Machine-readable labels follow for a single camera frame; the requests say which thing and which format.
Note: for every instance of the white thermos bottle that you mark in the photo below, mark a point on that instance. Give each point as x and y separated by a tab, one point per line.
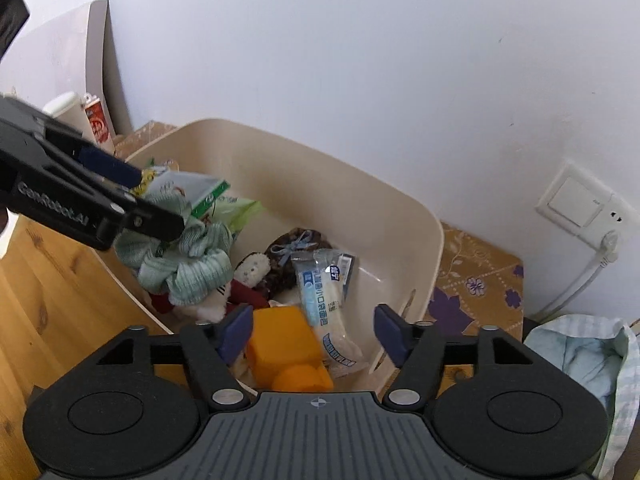
67	112

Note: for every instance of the green striped scrunchie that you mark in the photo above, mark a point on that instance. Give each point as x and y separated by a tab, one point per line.
195	265

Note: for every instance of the clear blue bread packet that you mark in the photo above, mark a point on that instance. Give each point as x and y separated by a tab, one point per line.
325	295

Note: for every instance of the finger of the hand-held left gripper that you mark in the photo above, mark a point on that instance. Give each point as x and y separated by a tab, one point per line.
155	222
112	167

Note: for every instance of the red white plush toy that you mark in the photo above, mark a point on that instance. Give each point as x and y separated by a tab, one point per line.
250	272

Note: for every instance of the light blue checked blanket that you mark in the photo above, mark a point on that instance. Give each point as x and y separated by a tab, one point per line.
585	355

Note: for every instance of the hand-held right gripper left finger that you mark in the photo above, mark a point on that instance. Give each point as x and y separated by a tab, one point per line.
237	334

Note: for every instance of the beige plastic storage bin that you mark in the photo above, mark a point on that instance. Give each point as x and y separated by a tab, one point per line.
350	200

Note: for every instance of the white wall switch socket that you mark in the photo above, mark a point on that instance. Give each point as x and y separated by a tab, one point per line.
575	202

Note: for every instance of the orange bottle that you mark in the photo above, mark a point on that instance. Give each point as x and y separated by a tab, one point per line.
285	345

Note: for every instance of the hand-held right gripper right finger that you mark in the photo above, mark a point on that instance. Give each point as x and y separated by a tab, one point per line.
392	339

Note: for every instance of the pink purple headboard panel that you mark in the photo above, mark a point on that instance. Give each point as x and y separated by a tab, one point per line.
60	50

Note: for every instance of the white green yellow snack packet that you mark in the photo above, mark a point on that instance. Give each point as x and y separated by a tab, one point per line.
150	177

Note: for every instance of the large green snack bag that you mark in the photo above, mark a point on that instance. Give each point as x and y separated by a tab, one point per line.
237	210

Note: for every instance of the brown bag with bow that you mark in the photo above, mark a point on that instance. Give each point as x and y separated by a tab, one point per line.
290	255

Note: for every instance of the red drink carton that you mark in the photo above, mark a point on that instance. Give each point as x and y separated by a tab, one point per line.
99	122

